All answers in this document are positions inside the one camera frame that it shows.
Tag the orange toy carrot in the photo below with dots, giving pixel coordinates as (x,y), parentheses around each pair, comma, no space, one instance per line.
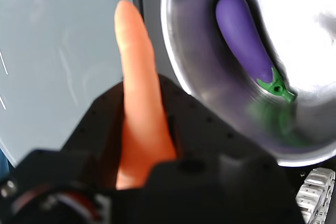
(141,90)

